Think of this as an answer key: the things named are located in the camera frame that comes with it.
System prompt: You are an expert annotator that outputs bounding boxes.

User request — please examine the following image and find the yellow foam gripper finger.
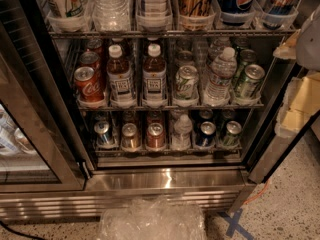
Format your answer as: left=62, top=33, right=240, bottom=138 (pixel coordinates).
left=273, top=30, right=300, bottom=60
left=275, top=71, right=320, bottom=138

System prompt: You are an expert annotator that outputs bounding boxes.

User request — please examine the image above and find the white 7up can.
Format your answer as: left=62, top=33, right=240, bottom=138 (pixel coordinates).
left=45, top=0, right=87, bottom=19

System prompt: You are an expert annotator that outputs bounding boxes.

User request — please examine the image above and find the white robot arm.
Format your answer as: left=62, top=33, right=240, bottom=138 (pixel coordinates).
left=273, top=6, right=320, bottom=138

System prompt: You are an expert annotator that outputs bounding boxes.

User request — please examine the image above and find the green ginger ale can front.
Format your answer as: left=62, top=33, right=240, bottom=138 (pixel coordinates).
left=235, top=64, right=265, bottom=99

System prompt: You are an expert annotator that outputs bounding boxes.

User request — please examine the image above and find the green ginger ale can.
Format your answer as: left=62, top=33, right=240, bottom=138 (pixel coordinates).
left=235, top=64, right=265, bottom=99
left=232, top=49, right=257, bottom=85

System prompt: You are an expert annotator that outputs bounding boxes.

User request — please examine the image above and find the green ginger ale can behind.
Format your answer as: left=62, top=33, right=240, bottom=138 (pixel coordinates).
left=232, top=49, right=257, bottom=85

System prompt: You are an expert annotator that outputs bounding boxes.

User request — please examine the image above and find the blue red striped can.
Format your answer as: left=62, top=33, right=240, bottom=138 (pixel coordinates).
left=263, top=0, right=296, bottom=30

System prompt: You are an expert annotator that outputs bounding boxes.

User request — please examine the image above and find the blue pepsi can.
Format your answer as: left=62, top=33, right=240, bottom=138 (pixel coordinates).
left=219, top=0, right=253, bottom=26
left=195, top=121, right=216, bottom=147

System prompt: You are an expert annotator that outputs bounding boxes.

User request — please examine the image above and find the green can bottom shelf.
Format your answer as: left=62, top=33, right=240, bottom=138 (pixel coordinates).
left=221, top=121, right=242, bottom=146

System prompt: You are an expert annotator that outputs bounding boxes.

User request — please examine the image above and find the clear water bottle middle shelf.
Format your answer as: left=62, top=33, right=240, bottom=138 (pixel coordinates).
left=205, top=47, right=237, bottom=100

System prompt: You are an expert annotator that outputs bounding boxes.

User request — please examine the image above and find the clear water bottle shelf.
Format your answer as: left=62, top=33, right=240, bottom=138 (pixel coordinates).
left=93, top=0, right=130, bottom=31
left=205, top=47, right=237, bottom=100

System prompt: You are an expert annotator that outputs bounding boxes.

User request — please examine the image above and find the blue pepsi can bottom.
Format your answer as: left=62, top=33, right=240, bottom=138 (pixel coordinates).
left=195, top=121, right=216, bottom=147

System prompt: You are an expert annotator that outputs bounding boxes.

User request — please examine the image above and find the silver can behind diet 7up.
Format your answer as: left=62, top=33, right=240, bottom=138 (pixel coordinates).
left=175, top=50, right=194, bottom=67

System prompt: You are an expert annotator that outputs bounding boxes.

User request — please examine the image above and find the water bottle bottom shelf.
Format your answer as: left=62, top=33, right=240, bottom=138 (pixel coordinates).
left=172, top=114, right=193, bottom=150

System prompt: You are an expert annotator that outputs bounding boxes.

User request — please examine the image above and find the orange can bottom shelf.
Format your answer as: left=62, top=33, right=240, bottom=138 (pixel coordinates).
left=147, top=123, right=165, bottom=148

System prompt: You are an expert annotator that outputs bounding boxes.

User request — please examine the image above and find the gold can bottom shelf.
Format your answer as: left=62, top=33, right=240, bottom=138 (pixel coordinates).
left=122, top=123, right=140, bottom=148

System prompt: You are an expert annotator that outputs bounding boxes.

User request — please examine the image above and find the clear water bottle top shelf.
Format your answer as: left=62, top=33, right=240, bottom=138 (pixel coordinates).
left=93, top=0, right=130, bottom=31

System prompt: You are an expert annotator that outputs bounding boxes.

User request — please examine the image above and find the stainless steel fridge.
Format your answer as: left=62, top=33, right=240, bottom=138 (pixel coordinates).
left=0, top=0, right=319, bottom=221

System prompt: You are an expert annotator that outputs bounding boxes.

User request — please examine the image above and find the red coca-cola can back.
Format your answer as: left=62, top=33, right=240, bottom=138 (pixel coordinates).
left=86, top=38, right=104, bottom=57

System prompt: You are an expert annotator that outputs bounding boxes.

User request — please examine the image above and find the red coca-cola can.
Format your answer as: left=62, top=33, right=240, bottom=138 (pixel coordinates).
left=74, top=66, right=104, bottom=102
left=79, top=51, right=100, bottom=71
left=86, top=38, right=104, bottom=57

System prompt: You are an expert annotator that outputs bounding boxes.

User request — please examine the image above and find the red coca-cola can middle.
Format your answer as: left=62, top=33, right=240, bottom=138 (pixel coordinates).
left=79, top=51, right=100, bottom=71

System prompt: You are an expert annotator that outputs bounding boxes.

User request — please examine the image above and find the blue silver can bottom left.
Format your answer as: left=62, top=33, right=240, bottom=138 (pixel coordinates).
left=94, top=121, right=114, bottom=145

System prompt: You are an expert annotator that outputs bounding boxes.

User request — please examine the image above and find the red coca-cola can front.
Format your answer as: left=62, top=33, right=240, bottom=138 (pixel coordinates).
left=74, top=66, right=104, bottom=102

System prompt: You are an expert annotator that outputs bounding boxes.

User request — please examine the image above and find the glass fridge door left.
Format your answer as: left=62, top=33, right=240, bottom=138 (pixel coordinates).
left=0, top=18, right=87, bottom=194

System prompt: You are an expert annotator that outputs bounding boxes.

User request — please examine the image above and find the right brown tea bottle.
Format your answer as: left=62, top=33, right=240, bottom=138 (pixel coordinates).
left=143, top=44, right=166, bottom=101

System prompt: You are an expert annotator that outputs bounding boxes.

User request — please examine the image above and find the brown tea bottle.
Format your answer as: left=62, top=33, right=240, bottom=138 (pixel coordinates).
left=143, top=44, right=166, bottom=101
left=106, top=45, right=134, bottom=102

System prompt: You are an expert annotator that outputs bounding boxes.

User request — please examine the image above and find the blue tape cross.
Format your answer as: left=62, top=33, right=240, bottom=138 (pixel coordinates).
left=218, top=208, right=254, bottom=240

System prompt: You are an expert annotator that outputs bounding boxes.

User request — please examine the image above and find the left brown tea bottle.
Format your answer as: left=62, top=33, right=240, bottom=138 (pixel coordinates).
left=106, top=45, right=134, bottom=102

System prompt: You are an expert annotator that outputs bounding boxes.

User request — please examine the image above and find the clear plastic wrap bundle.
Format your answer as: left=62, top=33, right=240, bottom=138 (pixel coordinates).
left=97, top=197, right=207, bottom=240

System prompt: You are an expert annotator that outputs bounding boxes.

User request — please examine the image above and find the orange cable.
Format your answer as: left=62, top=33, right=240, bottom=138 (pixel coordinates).
left=242, top=178, right=272, bottom=206

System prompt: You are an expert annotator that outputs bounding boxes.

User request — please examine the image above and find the black cable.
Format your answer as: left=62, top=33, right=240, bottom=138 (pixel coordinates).
left=0, top=220, right=46, bottom=240

